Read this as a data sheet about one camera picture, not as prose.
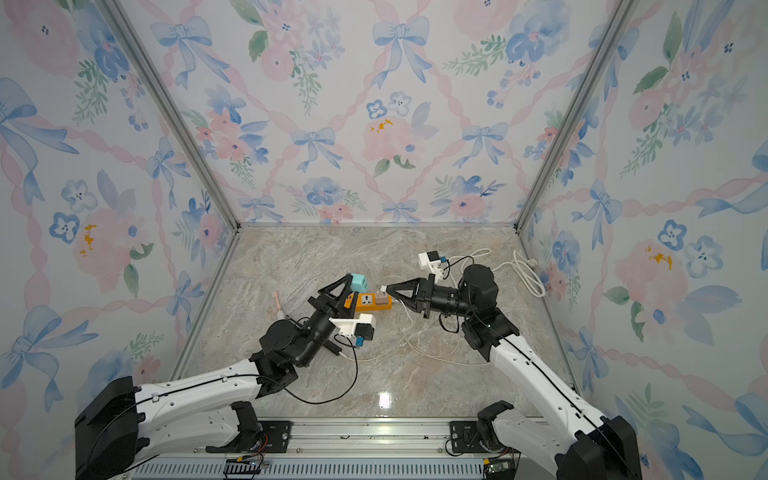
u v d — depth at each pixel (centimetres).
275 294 100
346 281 65
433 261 67
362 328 59
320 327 61
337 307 60
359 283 65
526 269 107
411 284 65
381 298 92
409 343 88
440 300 61
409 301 63
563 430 42
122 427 40
